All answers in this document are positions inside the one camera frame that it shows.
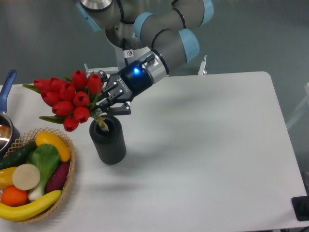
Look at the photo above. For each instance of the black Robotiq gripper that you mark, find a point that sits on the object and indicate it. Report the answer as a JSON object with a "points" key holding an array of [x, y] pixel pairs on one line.
{"points": [[122, 87]]}

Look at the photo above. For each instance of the red tulip bouquet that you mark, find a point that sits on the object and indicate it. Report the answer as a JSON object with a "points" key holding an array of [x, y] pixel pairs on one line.
{"points": [[73, 100]]}

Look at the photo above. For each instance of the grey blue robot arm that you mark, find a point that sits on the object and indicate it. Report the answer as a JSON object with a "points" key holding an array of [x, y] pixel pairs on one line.
{"points": [[149, 46]]}

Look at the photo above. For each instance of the dark grey ribbed vase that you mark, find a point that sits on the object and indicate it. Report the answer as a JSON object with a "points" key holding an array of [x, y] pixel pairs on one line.
{"points": [[110, 145]]}

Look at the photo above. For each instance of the yellow squash upper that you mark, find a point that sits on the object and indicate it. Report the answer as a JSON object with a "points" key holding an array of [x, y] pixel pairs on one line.
{"points": [[49, 138]]}

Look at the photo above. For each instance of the green bok choy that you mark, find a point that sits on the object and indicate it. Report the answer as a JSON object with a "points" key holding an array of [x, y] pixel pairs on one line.
{"points": [[46, 158]]}

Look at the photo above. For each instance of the purple sweet potato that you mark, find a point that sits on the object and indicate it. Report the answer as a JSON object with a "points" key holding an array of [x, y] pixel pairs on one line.
{"points": [[58, 179]]}

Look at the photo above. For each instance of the woven wicker basket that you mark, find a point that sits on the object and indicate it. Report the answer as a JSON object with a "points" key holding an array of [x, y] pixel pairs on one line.
{"points": [[29, 137]]}

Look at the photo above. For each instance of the dark green cucumber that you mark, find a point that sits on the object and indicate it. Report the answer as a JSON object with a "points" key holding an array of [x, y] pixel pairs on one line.
{"points": [[18, 156]]}

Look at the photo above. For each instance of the beige round slice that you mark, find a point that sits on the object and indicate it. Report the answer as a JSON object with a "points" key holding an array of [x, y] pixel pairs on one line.
{"points": [[26, 177]]}

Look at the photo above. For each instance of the yellow bell pepper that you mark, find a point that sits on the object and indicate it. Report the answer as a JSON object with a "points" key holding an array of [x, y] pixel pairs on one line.
{"points": [[6, 177]]}

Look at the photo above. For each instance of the orange fruit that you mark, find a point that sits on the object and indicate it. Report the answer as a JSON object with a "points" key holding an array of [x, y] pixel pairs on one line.
{"points": [[14, 197]]}

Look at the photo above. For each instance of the yellow banana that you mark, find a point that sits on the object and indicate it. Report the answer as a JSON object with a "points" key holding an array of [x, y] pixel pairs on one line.
{"points": [[29, 210]]}

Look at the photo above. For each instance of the black device table edge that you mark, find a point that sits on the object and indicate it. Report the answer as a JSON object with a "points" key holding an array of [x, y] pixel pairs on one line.
{"points": [[301, 207]]}

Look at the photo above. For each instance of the white metal base frame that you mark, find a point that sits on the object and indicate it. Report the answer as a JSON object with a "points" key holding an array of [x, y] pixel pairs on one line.
{"points": [[110, 70]]}

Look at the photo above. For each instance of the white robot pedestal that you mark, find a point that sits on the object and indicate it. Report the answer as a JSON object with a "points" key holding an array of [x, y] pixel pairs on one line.
{"points": [[127, 56]]}

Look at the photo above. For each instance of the blue handled saucepan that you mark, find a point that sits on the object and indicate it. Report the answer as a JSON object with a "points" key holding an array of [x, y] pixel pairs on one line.
{"points": [[8, 132]]}

